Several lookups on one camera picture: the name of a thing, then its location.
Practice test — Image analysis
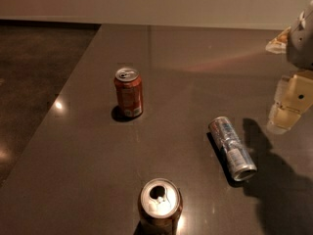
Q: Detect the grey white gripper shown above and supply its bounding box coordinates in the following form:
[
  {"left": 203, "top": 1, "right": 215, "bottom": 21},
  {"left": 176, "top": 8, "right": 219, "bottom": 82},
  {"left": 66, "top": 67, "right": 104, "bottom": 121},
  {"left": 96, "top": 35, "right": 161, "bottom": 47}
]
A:
[{"left": 265, "top": 1, "right": 313, "bottom": 134}]

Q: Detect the silver blue redbull can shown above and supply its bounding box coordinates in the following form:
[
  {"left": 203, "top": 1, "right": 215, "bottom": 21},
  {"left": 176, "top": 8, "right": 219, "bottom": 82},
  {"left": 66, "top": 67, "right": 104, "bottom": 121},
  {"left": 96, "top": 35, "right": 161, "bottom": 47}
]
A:
[{"left": 208, "top": 117, "right": 257, "bottom": 182}]

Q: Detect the red upright soda can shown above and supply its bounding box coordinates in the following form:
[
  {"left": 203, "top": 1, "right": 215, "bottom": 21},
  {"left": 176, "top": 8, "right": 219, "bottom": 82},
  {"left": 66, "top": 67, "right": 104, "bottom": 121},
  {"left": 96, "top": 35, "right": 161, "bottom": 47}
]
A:
[{"left": 114, "top": 67, "right": 143, "bottom": 118}]

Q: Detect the opened brown soda can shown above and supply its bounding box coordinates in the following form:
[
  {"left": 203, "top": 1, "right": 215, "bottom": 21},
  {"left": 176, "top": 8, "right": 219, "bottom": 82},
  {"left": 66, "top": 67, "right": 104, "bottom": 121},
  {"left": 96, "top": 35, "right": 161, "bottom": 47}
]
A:
[{"left": 138, "top": 178, "right": 183, "bottom": 235}]

